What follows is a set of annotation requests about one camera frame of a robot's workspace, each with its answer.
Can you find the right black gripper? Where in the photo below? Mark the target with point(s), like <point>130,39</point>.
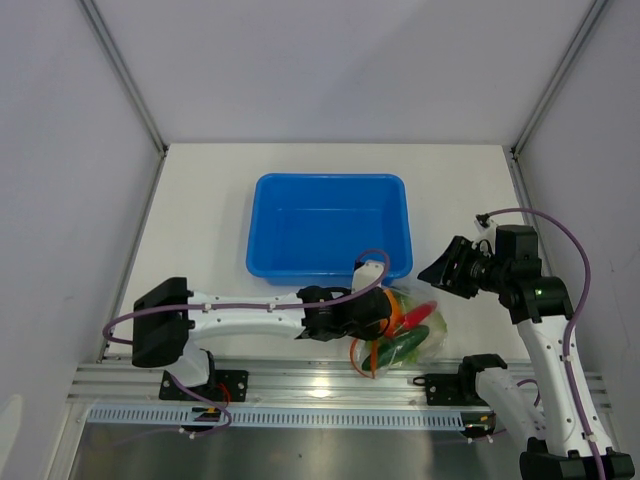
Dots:
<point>441,273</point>

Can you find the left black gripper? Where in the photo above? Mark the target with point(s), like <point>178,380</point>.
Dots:
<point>368,332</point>

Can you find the orange red mango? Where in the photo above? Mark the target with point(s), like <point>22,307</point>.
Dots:
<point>396,316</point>

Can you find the dark green cucumber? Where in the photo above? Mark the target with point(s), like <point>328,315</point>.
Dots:
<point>386,352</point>

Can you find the red chili pepper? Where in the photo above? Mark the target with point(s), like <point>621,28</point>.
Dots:
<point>416,315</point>

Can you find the clear zip top bag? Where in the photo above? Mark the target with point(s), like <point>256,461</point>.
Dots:
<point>408,299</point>

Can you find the green grape bunch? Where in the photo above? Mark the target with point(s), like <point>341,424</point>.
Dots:
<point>434,341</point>

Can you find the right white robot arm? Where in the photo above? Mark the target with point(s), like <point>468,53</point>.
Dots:
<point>564,438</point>

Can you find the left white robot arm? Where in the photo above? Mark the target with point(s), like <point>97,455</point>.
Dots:
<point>172,319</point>

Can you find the blue plastic bin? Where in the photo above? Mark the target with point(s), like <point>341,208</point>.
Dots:
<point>312,228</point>

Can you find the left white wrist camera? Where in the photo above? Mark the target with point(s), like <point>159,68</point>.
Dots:
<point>366,273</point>

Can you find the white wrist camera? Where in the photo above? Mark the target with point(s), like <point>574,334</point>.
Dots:
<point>366,273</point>
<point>486,227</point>

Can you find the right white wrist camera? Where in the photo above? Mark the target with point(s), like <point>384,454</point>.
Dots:
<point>486,227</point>

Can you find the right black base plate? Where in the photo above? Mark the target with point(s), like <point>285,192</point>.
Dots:
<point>450,390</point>

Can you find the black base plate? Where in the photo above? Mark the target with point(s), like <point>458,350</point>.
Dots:
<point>450,390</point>
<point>227,386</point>

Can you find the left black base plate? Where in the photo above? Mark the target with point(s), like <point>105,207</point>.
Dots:
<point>227,386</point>

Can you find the aluminium mounting rail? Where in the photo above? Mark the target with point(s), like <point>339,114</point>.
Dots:
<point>330,383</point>

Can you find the right aluminium frame post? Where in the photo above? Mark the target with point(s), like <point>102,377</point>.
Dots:
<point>568,59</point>

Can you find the aluminium frame post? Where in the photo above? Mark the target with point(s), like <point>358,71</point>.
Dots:
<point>107,43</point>
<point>568,59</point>

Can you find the left aluminium frame post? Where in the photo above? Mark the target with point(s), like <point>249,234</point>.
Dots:
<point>107,43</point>

